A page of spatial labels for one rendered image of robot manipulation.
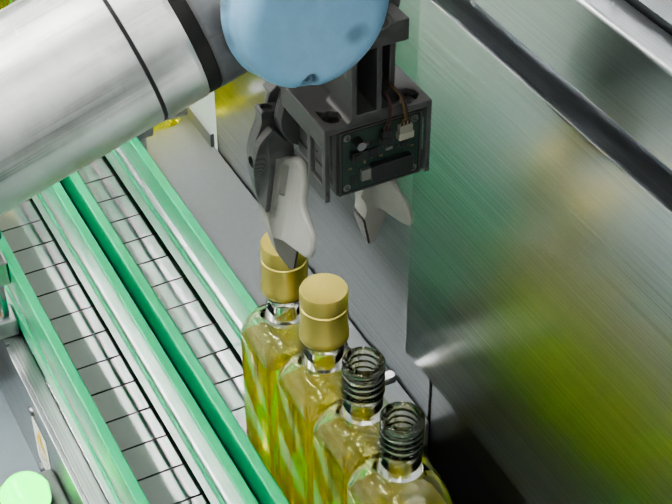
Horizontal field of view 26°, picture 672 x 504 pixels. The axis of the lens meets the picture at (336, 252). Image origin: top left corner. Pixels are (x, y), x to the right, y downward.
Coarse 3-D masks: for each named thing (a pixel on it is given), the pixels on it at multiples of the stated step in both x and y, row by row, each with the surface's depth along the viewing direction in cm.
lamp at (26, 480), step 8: (24, 472) 128; (32, 472) 128; (8, 480) 128; (16, 480) 127; (24, 480) 127; (32, 480) 127; (40, 480) 128; (8, 488) 127; (16, 488) 126; (24, 488) 126; (32, 488) 127; (40, 488) 127; (48, 488) 128; (0, 496) 127; (8, 496) 126; (16, 496) 126; (24, 496) 126; (32, 496) 126; (40, 496) 126; (48, 496) 127
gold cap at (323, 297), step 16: (304, 288) 100; (320, 288) 100; (336, 288) 100; (304, 304) 100; (320, 304) 99; (336, 304) 99; (304, 320) 101; (320, 320) 100; (336, 320) 100; (304, 336) 102; (320, 336) 101; (336, 336) 101
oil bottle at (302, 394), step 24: (288, 360) 106; (288, 384) 105; (312, 384) 103; (336, 384) 103; (288, 408) 106; (312, 408) 103; (288, 432) 108; (288, 456) 110; (312, 456) 106; (288, 480) 112; (312, 480) 107
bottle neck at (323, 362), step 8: (304, 352) 104; (312, 352) 102; (320, 352) 102; (328, 352) 102; (336, 352) 102; (304, 360) 104; (312, 360) 103; (320, 360) 103; (328, 360) 103; (336, 360) 103; (312, 368) 103; (320, 368) 103; (328, 368) 103; (336, 368) 103
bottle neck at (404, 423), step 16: (384, 416) 93; (400, 416) 95; (416, 416) 94; (384, 432) 93; (400, 432) 92; (416, 432) 93; (384, 448) 94; (400, 448) 93; (416, 448) 94; (384, 464) 95; (400, 464) 94; (416, 464) 95; (400, 480) 95
